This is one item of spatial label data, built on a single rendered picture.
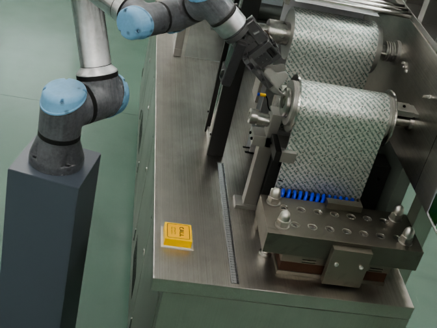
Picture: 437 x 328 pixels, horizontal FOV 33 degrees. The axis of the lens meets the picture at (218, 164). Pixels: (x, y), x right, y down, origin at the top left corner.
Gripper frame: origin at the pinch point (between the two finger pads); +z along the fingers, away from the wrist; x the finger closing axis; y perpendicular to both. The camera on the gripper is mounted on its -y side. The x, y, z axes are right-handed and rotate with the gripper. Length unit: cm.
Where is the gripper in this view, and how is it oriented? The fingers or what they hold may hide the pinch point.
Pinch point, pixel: (276, 92)
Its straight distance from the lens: 188.8
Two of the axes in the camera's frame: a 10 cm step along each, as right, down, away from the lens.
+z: 6.2, 6.4, 4.6
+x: -0.7, -5.4, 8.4
